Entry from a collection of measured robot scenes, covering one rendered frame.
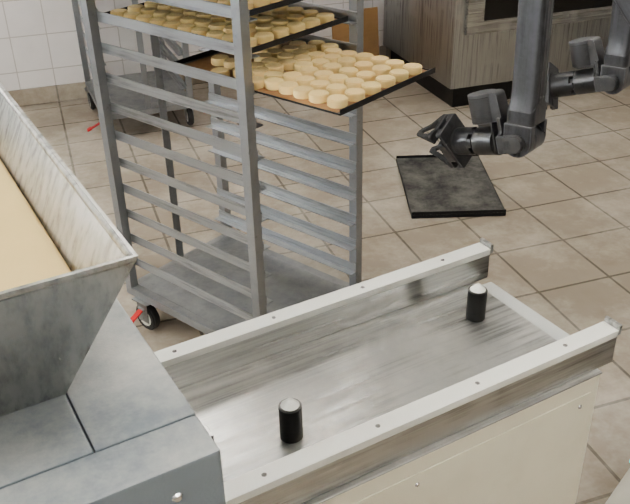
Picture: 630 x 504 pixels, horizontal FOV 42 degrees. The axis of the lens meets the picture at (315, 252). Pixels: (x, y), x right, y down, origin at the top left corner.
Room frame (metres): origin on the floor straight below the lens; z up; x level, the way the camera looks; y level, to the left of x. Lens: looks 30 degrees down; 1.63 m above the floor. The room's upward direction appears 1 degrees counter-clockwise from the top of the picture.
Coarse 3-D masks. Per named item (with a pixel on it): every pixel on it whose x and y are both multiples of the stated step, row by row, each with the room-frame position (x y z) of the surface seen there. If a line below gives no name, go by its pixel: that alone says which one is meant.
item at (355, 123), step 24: (360, 0) 2.30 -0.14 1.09; (360, 24) 2.30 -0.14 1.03; (360, 48) 2.30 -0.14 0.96; (360, 120) 2.30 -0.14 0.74; (360, 144) 2.30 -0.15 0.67; (360, 168) 2.30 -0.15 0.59; (360, 192) 2.30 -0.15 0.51; (360, 216) 2.30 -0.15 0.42; (360, 240) 2.30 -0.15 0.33; (360, 264) 2.30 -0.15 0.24
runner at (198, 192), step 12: (132, 168) 2.33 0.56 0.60; (144, 168) 2.29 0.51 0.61; (156, 180) 2.26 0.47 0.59; (168, 180) 2.22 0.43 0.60; (192, 192) 2.15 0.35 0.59; (204, 192) 2.12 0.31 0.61; (216, 204) 2.08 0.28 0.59; (228, 204) 2.05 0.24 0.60; (240, 204) 2.02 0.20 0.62; (264, 216) 2.00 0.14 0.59
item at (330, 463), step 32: (608, 320) 1.02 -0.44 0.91; (544, 352) 0.95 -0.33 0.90; (576, 352) 0.96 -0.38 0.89; (608, 352) 1.00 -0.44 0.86; (480, 384) 0.88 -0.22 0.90; (512, 384) 0.90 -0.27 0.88; (544, 384) 0.93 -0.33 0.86; (384, 416) 0.82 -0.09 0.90; (416, 416) 0.82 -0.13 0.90; (448, 416) 0.85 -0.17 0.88; (480, 416) 0.87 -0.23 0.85; (320, 448) 0.77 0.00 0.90; (352, 448) 0.77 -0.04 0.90; (384, 448) 0.79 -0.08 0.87; (416, 448) 0.82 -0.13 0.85; (256, 480) 0.72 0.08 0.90; (288, 480) 0.72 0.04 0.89; (320, 480) 0.75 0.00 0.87
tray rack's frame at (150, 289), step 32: (96, 32) 2.36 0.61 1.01; (96, 64) 2.35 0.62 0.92; (96, 96) 2.36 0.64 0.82; (224, 160) 2.70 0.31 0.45; (128, 224) 2.37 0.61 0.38; (224, 224) 2.69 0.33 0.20; (192, 256) 2.55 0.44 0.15; (128, 288) 2.36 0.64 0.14; (160, 288) 2.34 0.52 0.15; (224, 288) 2.33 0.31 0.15; (288, 288) 2.32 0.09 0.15; (320, 288) 2.31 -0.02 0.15; (192, 320) 2.15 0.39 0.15; (224, 320) 2.14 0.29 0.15
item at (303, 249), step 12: (228, 216) 2.67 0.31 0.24; (240, 228) 2.60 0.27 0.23; (264, 228) 2.55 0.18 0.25; (276, 240) 2.51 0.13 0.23; (288, 240) 2.48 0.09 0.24; (300, 252) 2.42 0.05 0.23; (312, 252) 2.41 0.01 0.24; (324, 252) 2.37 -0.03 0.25; (324, 264) 2.34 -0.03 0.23; (336, 264) 2.33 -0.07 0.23; (348, 264) 2.30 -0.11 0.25
